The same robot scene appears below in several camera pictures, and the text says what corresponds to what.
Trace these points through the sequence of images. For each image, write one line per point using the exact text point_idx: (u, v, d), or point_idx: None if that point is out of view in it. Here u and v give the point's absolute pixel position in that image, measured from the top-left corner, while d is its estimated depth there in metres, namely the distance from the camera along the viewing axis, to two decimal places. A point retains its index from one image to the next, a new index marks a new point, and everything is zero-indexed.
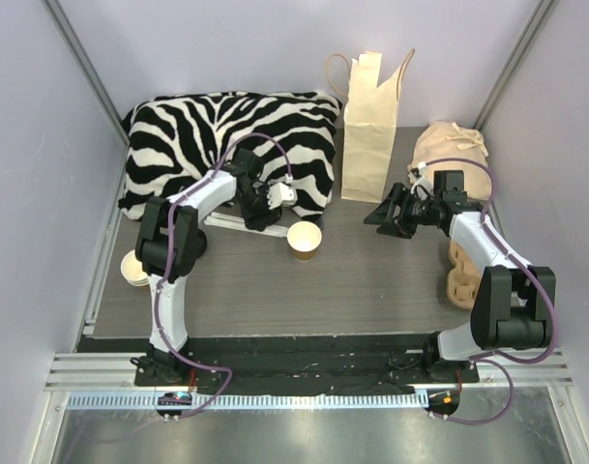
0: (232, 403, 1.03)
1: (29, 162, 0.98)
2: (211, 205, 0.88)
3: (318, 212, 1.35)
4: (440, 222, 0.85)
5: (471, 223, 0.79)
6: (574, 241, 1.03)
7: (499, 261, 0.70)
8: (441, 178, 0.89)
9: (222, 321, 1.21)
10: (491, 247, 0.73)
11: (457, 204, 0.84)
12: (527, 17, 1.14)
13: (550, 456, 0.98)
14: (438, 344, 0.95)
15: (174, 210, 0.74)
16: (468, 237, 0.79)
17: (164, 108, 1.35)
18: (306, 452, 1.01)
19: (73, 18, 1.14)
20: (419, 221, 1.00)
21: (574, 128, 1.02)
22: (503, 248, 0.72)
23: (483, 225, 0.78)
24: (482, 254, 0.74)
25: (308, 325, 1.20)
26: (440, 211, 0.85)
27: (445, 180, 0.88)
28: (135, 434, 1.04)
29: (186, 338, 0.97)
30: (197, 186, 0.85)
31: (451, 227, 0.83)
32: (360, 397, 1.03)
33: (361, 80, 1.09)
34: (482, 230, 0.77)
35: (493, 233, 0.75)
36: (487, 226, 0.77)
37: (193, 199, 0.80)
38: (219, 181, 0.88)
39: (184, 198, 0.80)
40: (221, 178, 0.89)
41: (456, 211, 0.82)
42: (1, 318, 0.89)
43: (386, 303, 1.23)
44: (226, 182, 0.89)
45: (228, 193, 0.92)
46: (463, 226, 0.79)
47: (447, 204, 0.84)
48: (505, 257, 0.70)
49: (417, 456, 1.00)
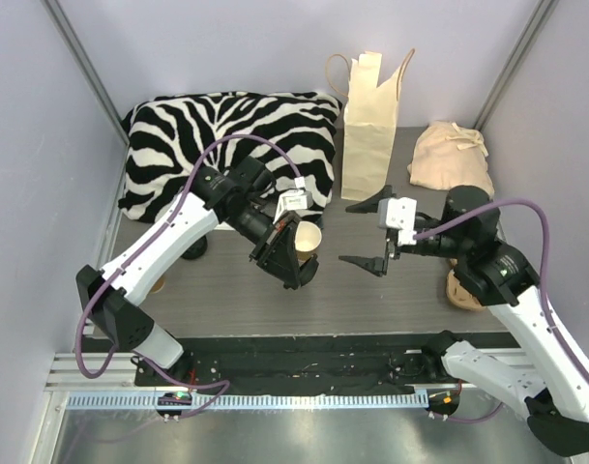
0: (232, 403, 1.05)
1: (29, 162, 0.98)
2: (179, 250, 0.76)
3: (318, 212, 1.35)
4: (478, 293, 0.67)
5: (537, 323, 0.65)
6: (574, 243, 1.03)
7: None
8: (478, 222, 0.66)
9: (222, 321, 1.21)
10: (576, 377, 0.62)
11: (502, 274, 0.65)
12: (528, 18, 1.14)
13: (551, 456, 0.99)
14: (444, 363, 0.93)
15: (100, 293, 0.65)
16: (529, 338, 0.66)
17: (164, 108, 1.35)
18: (306, 452, 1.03)
19: (73, 18, 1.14)
20: (417, 249, 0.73)
21: (574, 128, 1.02)
22: None
23: (552, 329, 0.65)
24: (557, 377, 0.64)
25: (308, 325, 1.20)
26: (478, 281, 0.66)
27: (485, 224, 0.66)
28: (135, 434, 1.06)
29: (181, 348, 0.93)
30: (151, 237, 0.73)
31: (493, 303, 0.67)
32: (360, 397, 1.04)
33: (361, 81, 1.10)
34: (551, 334, 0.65)
35: (567, 345, 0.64)
36: (558, 333, 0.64)
37: (138, 267, 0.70)
38: (174, 232, 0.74)
39: (119, 273, 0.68)
40: (184, 219, 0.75)
41: (507, 298, 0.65)
42: (2, 318, 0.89)
43: (386, 303, 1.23)
44: (185, 230, 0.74)
45: (210, 223, 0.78)
46: (525, 328, 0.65)
47: (488, 275, 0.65)
48: None
49: (417, 456, 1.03)
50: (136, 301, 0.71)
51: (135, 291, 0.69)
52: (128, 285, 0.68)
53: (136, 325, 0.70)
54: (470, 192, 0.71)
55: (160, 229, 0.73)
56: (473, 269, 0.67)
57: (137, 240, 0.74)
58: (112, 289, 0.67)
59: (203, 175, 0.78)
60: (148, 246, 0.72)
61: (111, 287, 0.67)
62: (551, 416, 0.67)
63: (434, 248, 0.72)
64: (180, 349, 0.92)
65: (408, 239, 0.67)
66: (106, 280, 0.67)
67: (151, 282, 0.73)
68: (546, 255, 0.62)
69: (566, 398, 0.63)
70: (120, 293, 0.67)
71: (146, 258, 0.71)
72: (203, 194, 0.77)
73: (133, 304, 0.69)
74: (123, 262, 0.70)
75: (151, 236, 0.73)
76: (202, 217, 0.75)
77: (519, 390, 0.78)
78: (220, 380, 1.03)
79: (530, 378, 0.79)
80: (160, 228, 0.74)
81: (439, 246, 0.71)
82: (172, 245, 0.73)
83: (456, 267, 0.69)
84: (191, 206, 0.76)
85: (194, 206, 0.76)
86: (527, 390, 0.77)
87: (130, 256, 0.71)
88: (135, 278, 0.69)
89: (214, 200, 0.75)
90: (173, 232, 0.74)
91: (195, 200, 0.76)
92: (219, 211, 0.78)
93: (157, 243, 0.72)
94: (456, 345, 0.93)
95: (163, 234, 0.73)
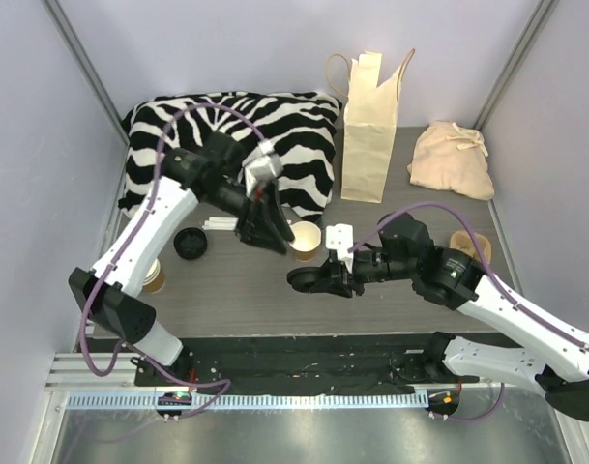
0: (232, 403, 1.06)
1: (29, 162, 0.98)
2: (164, 236, 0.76)
3: (318, 213, 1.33)
4: (443, 301, 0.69)
5: (503, 306, 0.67)
6: (574, 244, 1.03)
7: (580, 358, 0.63)
8: (410, 242, 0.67)
9: (221, 321, 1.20)
10: (558, 340, 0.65)
11: (453, 275, 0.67)
12: (527, 17, 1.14)
13: (551, 456, 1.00)
14: (448, 365, 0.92)
15: (98, 291, 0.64)
16: (503, 323, 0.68)
17: (164, 108, 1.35)
18: (306, 452, 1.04)
19: (73, 17, 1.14)
20: (371, 276, 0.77)
21: (573, 128, 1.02)
22: (574, 339, 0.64)
23: (517, 305, 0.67)
24: (543, 347, 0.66)
25: (307, 325, 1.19)
26: (438, 292, 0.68)
27: (418, 240, 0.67)
28: (136, 433, 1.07)
29: (180, 344, 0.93)
30: (134, 228, 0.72)
31: (459, 304, 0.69)
32: (360, 398, 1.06)
33: (361, 81, 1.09)
34: (517, 310, 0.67)
35: (537, 314, 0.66)
36: (524, 307, 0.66)
37: (129, 259, 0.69)
38: (157, 218, 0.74)
39: (111, 268, 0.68)
40: (163, 204, 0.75)
41: (469, 296, 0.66)
42: (2, 318, 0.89)
43: (386, 303, 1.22)
44: (166, 214, 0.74)
45: (190, 204, 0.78)
46: (494, 314, 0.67)
47: (444, 282, 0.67)
48: (583, 351, 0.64)
49: (417, 456, 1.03)
50: (134, 291, 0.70)
51: (131, 282, 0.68)
52: (123, 278, 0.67)
53: (138, 315, 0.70)
54: (397, 216, 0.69)
55: (141, 218, 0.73)
56: (427, 280, 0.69)
57: (120, 234, 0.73)
58: (109, 286, 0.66)
59: (172, 158, 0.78)
60: (133, 237, 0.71)
61: (107, 284, 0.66)
62: (564, 386, 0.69)
63: (387, 273, 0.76)
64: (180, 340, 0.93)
65: (346, 253, 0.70)
66: (101, 277, 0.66)
67: (145, 273, 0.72)
68: (479, 243, 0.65)
69: (560, 363, 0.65)
70: (116, 287, 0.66)
71: (135, 250, 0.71)
72: (177, 175, 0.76)
73: (132, 296, 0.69)
74: (112, 257, 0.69)
75: (135, 226, 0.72)
76: (181, 199, 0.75)
77: (525, 369, 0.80)
78: (220, 379, 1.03)
79: (532, 354, 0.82)
80: (140, 217, 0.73)
81: (390, 269, 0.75)
82: (157, 231, 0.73)
83: (413, 283, 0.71)
84: (166, 189, 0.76)
85: (170, 188, 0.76)
86: (533, 366, 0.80)
87: (117, 250, 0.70)
88: (129, 271, 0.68)
89: (190, 178, 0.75)
90: (156, 219, 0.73)
91: (171, 182, 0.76)
92: (195, 189, 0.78)
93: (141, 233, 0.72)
94: (456, 342, 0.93)
95: (146, 222, 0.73)
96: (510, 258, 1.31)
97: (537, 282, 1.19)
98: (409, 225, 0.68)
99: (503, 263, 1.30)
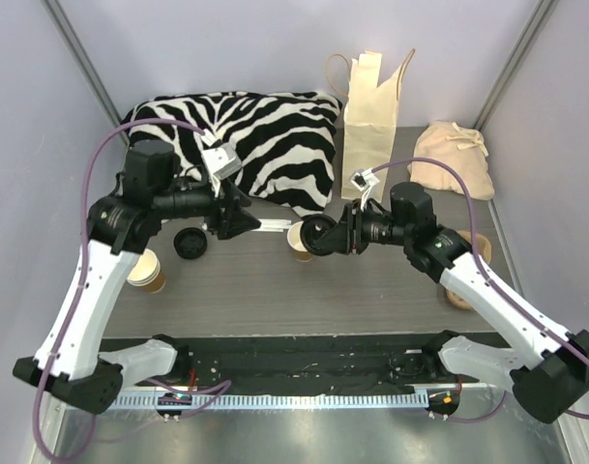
0: (232, 403, 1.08)
1: (28, 162, 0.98)
2: (106, 306, 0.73)
3: (318, 212, 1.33)
4: (425, 270, 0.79)
5: (475, 279, 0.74)
6: (574, 243, 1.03)
7: (537, 340, 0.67)
8: (414, 210, 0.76)
9: (224, 324, 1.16)
10: (519, 320, 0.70)
11: (438, 246, 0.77)
12: (527, 17, 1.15)
13: (551, 456, 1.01)
14: (442, 360, 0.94)
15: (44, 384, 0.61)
16: (475, 297, 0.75)
17: (164, 108, 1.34)
18: (306, 452, 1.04)
19: (73, 17, 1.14)
20: (374, 241, 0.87)
21: (573, 128, 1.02)
22: (537, 323, 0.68)
23: (489, 281, 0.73)
24: (505, 325, 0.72)
25: (306, 326, 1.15)
26: (424, 259, 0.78)
27: (420, 211, 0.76)
28: (136, 433, 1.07)
29: (175, 348, 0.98)
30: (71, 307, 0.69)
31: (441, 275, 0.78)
32: (360, 397, 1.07)
33: (361, 81, 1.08)
34: (487, 286, 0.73)
35: (506, 294, 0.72)
36: (494, 283, 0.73)
37: (71, 343, 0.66)
38: (92, 293, 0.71)
39: (54, 358, 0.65)
40: (97, 275, 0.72)
41: (448, 263, 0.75)
42: (1, 318, 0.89)
43: (386, 304, 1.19)
44: (103, 284, 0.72)
45: (128, 263, 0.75)
46: (464, 284, 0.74)
47: (430, 251, 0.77)
48: (543, 334, 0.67)
49: (417, 456, 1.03)
50: (88, 370, 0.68)
51: (78, 367, 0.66)
52: (68, 366, 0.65)
53: (97, 391, 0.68)
54: (408, 185, 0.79)
55: (75, 297, 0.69)
56: (417, 248, 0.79)
57: (57, 317, 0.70)
58: (55, 376, 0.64)
59: (98, 215, 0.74)
60: (73, 318, 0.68)
61: (53, 374, 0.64)
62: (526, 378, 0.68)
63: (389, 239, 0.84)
64: (173, 347, 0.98)
65: (370, 174, 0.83)
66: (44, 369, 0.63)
67: (93, 352, 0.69)
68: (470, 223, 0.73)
69: (519, 343, 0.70)
70: (63, 377, 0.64)
71: (75, 333, 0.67)
72: (107, 234, 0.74)
73: (85, 379, 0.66)
74: (53, 345, 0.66)
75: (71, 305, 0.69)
76: (115, 266, 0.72)
77: (505, 364, 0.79)
78: (220, 381, 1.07)
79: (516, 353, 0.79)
80: (74, 296, 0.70)
81: (393, 235, 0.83)
82: (96, 306, 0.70)
83: (405, 247, 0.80)
84: (98, 258, 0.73)
85: (101, 254, 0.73)
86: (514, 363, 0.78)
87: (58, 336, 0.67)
88: (74, 356, 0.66)
89: (119, 238, 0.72)
90: (91, 294, 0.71)
91: (102, 245, 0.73)
92: (130, 244, 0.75)
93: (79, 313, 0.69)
94: (454, 339, 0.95)
95: (82, 301, 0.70)
96: (510, 258, 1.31)
97: (537, 282, 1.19)
98: (416, 193, 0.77)
99: (503, 263, 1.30)
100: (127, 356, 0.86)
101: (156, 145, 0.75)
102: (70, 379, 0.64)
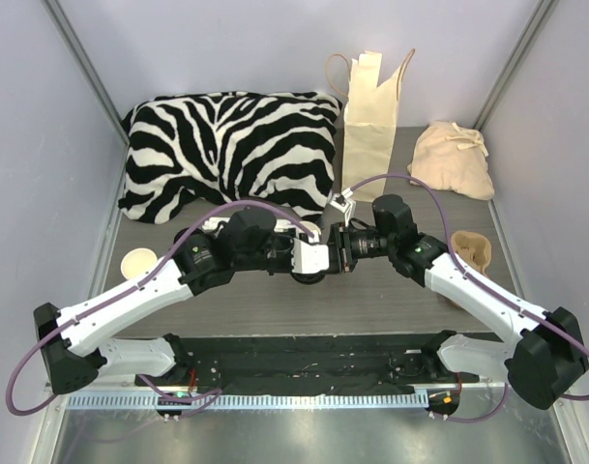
0: (232, 403, 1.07)
1: (28, 163, 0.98)
2: (140, 314, 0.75)
3: (318, 212, 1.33)
4: (408, 275, 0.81)
5: (454, 275, 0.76)
6: (574, 242, 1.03)
7: (515, 321, 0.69)
8: (396, 219, 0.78)
9: (223, 320, 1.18)
10: (499, 305, 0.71)
11: (418, 251, 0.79)
12: (528, 17, 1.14)
13: (551, 456, 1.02)
14: (441, 358, 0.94)
15: (46, 339, 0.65)
16: (456, 292, 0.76)
17: (164, 108, 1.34)
18: (306, 452, 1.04)
19: (73, 16, 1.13)
20: (365, 255, 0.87)
21: (574, 128, 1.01)
22: (514, 305, 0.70)
23: (466, 275, 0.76)
24: (487, 313, 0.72)
25: (308, 325, 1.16)
26: (406, 265, 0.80)
27: (400, 218, 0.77)
28: (135, 433, 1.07)
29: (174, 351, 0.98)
30: (117, 296, 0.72)
31: (425, 279, 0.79)
32: (360, 398, 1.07)
33: (361, 81, 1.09)
34: (465, 278, 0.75)
35: (482, 282, 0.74)
36: (472, 275, 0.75)
37: (91, 323, 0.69)
38: (140, 297, 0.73)
39: (72, 323, 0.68)
40: (155, 286, 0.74)
41: (427, 265, 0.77)
42: (3, 318, 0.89)
43: (386, 304, 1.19)
44: (153, 297, 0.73)
45: (182, 295, 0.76)
46: (444, 280, 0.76)
47: (412, 256, 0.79)
48: (520, 315, 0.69)
49: (418, 456, 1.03)
50: (81, 352, 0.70)
51: (81, 345, 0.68)
52: (74, 337, 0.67)
53: (79, 374, 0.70)
54: (389, 196, 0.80)
55: (127, 290, 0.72)
56: (400, 254, 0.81)
57: (104, 292, 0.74)
58: (60, 339, 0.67)
59: (190, 246, 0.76)
60: (111, 304, 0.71)
61: (60, 335, 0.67)
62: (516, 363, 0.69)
63: (376, 251, 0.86)
64: (173, 356, 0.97)
65: (347, 192, 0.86)
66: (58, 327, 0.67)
67: (101, 340, 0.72)
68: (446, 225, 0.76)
69: (506, 331, 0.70)
70: (65, 344, 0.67)
71: (103, 316, 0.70)
72: (185, 265, 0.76)
73: (77, 356, 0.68)
74: (80, 313, 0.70)
75: (118, 294, 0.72)
76: (173, 289, 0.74)
77: (500, 356, 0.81)
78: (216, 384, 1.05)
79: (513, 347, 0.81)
80: (128, 287, 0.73)
81: (379, 246, 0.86)
82: (134, 309, 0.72)
83: (389, 255, 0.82)
84: (168, 274, 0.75)
85: (170, 275, 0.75)
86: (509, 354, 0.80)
87: (89, 309, 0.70)
88: (83, 334, 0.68)
89: (190, 275, 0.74)
90: (138, 297, 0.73)
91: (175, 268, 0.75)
92: (194, 285, 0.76)
93: (119, 303, 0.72)
94: (451, 338, 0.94)
95: (130, 295, 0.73)
96: (510, 258, 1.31)
97: (537, 282, 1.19)
98: (395, 202, 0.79)
99: (503, 264, 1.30)
100: (119, 352, 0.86)
101: (261, 217, 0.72)
102: (68, 349, 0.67)
